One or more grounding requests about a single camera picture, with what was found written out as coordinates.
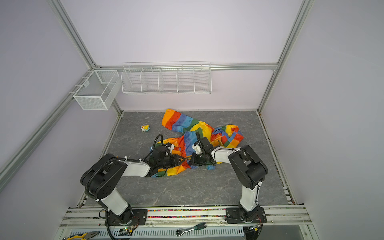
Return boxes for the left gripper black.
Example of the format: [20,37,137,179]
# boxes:
[157,154,186,169]

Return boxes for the rainbow striped jacket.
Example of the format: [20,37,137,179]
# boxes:
[156,109,244,177]

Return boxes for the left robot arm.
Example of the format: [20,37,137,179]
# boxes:
[80,134,187,225]

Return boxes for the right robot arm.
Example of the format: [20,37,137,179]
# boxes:
[189,133,269,224]

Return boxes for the small yellow duck toy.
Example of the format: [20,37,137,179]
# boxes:
[141,125,150,132]

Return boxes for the white mesh box basket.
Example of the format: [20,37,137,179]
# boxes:
[74,70,122,111]

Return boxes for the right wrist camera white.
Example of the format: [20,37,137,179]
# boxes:
[192,144,202,155]

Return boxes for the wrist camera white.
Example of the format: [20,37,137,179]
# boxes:
[192,144,202,155]
[166,143,175,152]

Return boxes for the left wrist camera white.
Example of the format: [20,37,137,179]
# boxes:
[166,143,175,152]

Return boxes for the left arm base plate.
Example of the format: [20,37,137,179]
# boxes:
[106,209,148,226]

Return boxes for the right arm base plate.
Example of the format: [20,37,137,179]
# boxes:
[225,206,267,224]

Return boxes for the white slotted cable duct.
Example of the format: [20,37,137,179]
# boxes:
[68,226,245,240]

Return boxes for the long white wire basket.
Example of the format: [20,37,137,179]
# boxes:
[121,62,212,94]

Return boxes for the yellow handled pliers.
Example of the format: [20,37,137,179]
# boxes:
[64,231,100,240]

